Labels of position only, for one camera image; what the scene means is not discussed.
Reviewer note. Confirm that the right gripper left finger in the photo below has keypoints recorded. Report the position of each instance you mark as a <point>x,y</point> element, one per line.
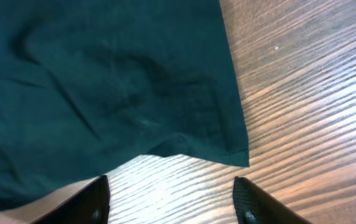
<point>91,205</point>

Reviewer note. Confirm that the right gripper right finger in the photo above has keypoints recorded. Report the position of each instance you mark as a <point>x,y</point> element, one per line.
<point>255,206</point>

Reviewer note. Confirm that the black shorts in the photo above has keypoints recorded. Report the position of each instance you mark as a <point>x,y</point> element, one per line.
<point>87,85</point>

